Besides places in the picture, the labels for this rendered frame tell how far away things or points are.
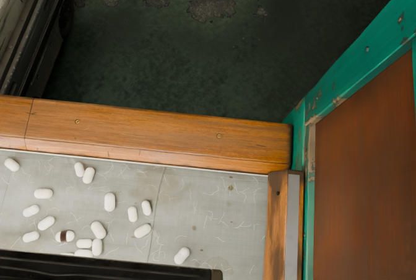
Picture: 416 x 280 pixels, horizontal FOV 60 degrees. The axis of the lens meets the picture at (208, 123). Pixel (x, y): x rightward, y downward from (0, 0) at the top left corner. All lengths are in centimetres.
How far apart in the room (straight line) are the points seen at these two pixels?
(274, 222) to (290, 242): 5
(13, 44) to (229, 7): 97
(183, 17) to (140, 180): 113
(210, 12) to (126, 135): 112
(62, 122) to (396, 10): 67
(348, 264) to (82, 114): 60
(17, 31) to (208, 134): 90
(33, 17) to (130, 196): 91
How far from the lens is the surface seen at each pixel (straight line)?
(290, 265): 71
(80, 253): 82
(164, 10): 183
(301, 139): 77
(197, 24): 179
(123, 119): 82
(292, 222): 70
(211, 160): 80
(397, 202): 45
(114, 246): 82
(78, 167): 83
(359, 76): 53
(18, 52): 147
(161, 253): 81
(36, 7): 154
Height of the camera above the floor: 154
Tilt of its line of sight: 75 degrees down
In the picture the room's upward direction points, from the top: 9 degrees clockwise
